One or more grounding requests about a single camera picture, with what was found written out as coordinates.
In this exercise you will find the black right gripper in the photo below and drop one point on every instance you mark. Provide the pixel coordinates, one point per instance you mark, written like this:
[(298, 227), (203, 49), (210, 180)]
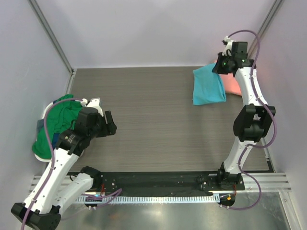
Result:
[(217, 68)]

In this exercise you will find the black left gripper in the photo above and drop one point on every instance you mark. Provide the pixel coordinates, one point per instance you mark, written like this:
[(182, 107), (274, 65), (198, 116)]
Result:
[(109, 128)]

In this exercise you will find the light blue t shirt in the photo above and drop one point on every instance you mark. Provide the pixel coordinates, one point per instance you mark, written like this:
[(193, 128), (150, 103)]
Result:
[(208, 86)]

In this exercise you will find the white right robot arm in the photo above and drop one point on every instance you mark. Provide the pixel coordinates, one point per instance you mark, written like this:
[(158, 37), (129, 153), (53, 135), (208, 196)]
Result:
[(252, 123)]

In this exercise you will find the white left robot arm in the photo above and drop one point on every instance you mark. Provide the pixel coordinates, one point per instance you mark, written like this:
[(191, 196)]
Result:
[(43, 208)]

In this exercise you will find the pink folded t shirt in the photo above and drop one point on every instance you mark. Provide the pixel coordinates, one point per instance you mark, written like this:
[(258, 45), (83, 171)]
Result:
[(229, 83)]

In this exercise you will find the green t shirt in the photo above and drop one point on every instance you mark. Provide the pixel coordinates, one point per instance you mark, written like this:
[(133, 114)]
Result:
[(58, 120)]

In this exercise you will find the navy blue t shirt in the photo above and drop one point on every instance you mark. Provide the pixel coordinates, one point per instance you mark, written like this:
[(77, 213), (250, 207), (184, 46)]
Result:
[(55, 139)]

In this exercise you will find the grey garment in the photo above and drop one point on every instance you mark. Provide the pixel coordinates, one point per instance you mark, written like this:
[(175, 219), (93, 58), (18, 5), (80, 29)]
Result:
[(39, 125)]

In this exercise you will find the white laundry basket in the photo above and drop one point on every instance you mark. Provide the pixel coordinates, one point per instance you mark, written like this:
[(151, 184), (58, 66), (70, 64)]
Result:
[(43, 116)]

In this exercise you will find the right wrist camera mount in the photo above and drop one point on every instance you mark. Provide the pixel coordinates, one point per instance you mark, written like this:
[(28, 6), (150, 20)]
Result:
[(227, 41)]

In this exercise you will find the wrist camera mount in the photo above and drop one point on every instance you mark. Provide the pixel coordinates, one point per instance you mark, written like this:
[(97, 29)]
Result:
[(227, 41), (93, 103)]

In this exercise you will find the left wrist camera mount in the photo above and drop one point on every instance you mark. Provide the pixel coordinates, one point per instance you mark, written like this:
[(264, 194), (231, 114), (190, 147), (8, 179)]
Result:
[(93, 103)]

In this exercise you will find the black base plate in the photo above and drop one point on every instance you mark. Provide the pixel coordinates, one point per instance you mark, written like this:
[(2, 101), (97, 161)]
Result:
[(164, 183)]

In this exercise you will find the white slotted cable duct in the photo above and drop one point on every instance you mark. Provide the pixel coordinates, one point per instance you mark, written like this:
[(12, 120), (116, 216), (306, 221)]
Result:
[(125, 200)]

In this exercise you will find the aluminium frame rail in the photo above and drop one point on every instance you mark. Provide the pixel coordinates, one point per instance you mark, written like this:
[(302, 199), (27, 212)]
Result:
[(269, 182)]

